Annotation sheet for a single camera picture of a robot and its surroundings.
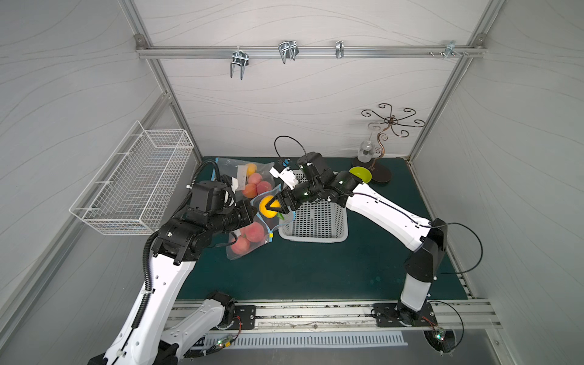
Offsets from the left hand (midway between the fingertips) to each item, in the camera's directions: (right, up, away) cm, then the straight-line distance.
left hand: (258, 210), depth 64 cm
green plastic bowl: (+43, +12, +47) cm, 65 cm away
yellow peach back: (+3, -2, +3) cm, 4 cm away
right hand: (+3, +2, +6) cm, 7 cm away
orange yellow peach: (-11, +14, +43) cm, 47 cm away
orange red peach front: (-10, +3, +37) cm, 39 cm away
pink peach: (-9, +9, +40) cm, 42 cm away
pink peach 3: (-10, -16, +19) cm, 27 cm away
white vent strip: (+13, -42, +6) cm, 44 cm away
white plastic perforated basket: (+21, -9, +32) cm, 40 cm away
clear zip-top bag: (-18, +14, +44) cm, 49 cm away
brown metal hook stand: (+52, +12, +48) cm, 72 cm away
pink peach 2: (-4, +5, +37) cm, 38 cm away
